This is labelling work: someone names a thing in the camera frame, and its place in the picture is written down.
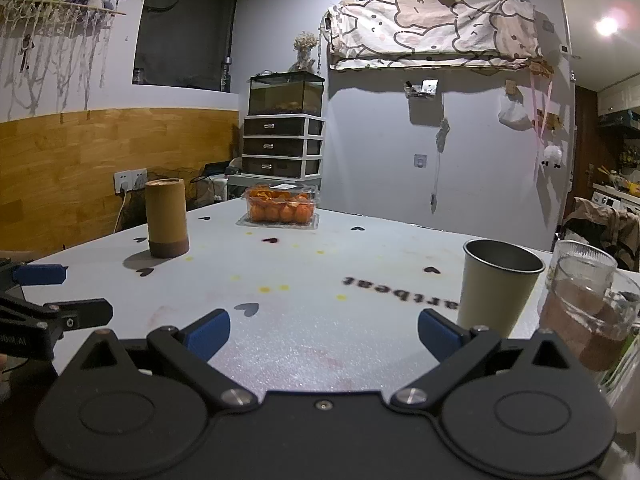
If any white macrame wall hanging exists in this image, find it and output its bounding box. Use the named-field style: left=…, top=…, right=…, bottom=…
left=0, top=0, right=132, bottom=111

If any white power cable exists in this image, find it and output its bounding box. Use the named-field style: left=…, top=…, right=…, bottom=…
left=114, top=186, right=132, bottom=235

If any white plastic drawer unit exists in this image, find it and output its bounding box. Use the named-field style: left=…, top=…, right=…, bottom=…
left=242, top=114, right=325, bottom=179

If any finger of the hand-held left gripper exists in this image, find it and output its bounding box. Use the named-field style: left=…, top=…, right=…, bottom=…
left=0, top=258, right=69, bottom=292
left=0, top=292, right=114, bottom=334

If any olive metal cup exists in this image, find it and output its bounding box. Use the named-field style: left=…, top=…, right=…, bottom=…
left=457, top=239, right=546, bottom=339

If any dried flower bouquet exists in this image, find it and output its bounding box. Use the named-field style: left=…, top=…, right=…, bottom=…
left=288, top=31, right=321, bottom=72

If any glass fish tank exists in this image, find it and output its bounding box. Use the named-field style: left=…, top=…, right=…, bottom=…
left=248, top=71, right=326, bottom=117

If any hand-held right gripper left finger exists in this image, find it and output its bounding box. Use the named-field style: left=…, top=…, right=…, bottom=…
left=80, top=308, right=259, bottom=414

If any white wall power outlet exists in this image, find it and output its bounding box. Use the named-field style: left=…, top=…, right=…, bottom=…
left=113, top=168, right=149, bottom=194

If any cartoon printed cloth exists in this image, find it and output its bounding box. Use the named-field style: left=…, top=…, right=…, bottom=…
left=325, top=0, right=544, bottom=72

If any bright ceiling lamp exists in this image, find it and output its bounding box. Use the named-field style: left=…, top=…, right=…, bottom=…
left=594, top=14, right=622, bottom=38

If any white washing machine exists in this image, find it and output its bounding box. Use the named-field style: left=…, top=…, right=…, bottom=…
left=592, top=183, right=640, bottom=212

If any dark window cover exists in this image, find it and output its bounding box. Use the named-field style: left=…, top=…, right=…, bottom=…
left=132, top=0, right=240, bottom=94

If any ribbed glass mug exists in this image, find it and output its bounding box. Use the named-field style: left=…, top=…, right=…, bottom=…
left=537, top=240, right=640, bottom=372

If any white hanging bag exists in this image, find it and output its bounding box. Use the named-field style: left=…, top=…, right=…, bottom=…
left=497, top=94, right=532, bottom=132

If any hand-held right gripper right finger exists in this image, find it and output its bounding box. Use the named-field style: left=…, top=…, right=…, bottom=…
left=389, top=308, right=571, bottom=414

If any brown cylindrical cup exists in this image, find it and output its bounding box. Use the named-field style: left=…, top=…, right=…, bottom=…
left=144, top=178, right=190, bottom=260

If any clear plastic box of oranges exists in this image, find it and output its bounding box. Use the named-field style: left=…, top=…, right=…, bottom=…
left=236, top=183, right=321, bottom=231

